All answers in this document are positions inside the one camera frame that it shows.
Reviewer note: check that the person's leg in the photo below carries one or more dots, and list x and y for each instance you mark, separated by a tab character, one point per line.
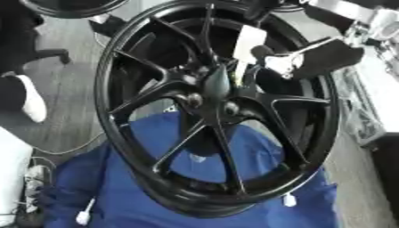
10	93

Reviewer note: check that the white pin with flat head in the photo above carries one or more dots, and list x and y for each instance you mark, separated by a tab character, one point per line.
289	201
83	216

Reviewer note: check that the clear plastic bag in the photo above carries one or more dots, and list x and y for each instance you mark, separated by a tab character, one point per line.
361	112

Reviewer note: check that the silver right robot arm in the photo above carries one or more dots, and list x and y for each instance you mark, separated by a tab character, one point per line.
353	10

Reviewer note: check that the black spoked wheel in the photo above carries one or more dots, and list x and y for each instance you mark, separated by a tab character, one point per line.
215	89

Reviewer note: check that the person's white shoe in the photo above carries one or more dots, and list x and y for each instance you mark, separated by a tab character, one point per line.
33	101

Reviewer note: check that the black round wheel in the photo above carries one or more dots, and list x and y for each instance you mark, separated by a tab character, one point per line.
288	5
72	7

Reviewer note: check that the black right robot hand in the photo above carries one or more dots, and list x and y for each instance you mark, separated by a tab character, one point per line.
332	58

